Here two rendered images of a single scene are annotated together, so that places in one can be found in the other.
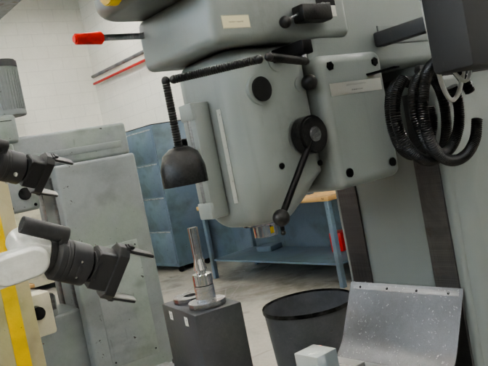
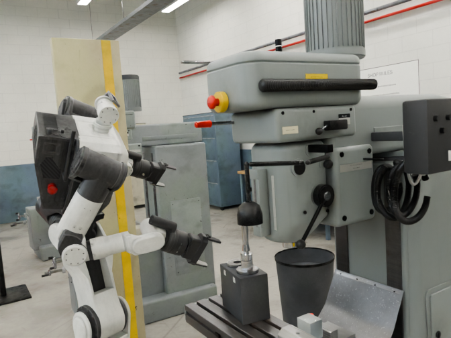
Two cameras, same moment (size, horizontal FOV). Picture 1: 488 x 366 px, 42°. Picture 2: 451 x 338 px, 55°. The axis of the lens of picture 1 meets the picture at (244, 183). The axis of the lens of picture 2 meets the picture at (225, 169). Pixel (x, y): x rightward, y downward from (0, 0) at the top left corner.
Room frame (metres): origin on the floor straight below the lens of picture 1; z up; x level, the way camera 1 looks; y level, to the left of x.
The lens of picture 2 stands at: (-0.18, 0.03, 1.69)
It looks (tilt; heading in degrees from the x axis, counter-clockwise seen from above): 6 degrees down; 6
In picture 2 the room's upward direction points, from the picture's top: 4 degrees counter-clockwise
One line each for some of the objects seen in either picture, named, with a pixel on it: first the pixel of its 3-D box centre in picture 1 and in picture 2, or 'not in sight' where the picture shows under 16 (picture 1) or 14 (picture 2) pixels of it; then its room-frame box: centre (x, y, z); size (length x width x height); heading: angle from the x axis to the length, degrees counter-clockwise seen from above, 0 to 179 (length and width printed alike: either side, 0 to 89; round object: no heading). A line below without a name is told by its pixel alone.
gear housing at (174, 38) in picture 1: (244, 29); (293, 124); (1.25, -0.06, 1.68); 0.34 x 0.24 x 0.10; 128
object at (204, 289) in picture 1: (204, 288); (246, 261); (1.50, 0.14, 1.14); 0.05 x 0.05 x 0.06
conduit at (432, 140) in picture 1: (419, 116); (391, 190); (1.23, -0.36, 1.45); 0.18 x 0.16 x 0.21; 128
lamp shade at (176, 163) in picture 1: (182, 165); (249, 212); (1.00, 0.09, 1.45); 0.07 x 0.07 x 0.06
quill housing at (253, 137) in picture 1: (250, 138); (288, 189); (1.22, -0.03, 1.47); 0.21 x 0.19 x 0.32; 38
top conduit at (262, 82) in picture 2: not in sight; (322, 84); (1.13, -0.14, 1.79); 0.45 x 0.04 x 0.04; 128
